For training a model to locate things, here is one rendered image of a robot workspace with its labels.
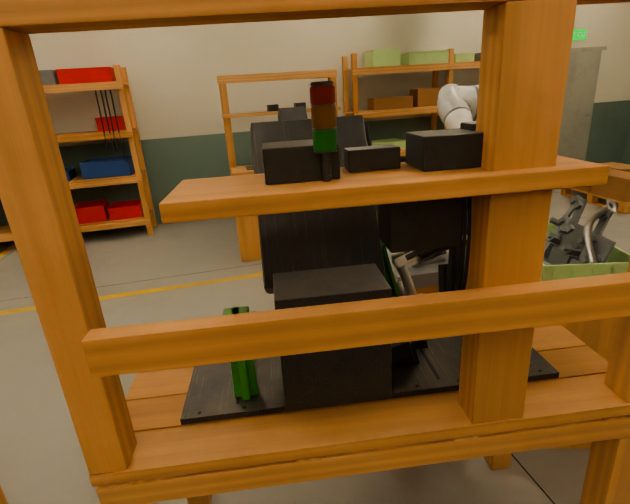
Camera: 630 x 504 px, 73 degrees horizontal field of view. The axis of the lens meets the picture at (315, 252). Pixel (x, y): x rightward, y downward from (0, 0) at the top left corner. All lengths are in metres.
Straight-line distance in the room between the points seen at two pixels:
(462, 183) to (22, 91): 0.82
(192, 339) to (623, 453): 1.24
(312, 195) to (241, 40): 6.01
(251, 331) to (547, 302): 0.66
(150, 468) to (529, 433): 0.98
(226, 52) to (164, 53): 0.83
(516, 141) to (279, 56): 6.00
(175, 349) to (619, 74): 9.38
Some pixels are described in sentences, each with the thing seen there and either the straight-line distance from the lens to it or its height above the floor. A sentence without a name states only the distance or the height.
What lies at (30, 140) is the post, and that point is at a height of 1.67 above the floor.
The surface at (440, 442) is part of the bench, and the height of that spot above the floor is 0.83.
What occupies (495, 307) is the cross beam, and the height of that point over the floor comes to 1.25.
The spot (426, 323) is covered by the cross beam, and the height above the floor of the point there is 1.23.
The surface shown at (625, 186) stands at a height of 0.35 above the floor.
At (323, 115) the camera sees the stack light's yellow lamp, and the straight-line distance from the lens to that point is 0.87.
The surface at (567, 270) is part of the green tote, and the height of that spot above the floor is 0.93.
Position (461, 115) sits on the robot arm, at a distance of 1.69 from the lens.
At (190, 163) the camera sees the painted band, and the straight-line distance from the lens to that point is 6.78.
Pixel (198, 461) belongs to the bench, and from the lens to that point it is 1.21.
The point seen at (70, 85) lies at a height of 1.99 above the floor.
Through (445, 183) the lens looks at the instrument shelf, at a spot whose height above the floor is 1.53.
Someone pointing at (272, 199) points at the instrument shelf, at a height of 1.53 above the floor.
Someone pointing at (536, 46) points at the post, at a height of 1.77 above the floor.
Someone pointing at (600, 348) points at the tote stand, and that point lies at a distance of 2.33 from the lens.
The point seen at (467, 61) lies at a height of 2.02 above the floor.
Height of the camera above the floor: 1.71
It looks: 20 degrees down
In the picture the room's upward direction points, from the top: 4 degrees counter-clockwise
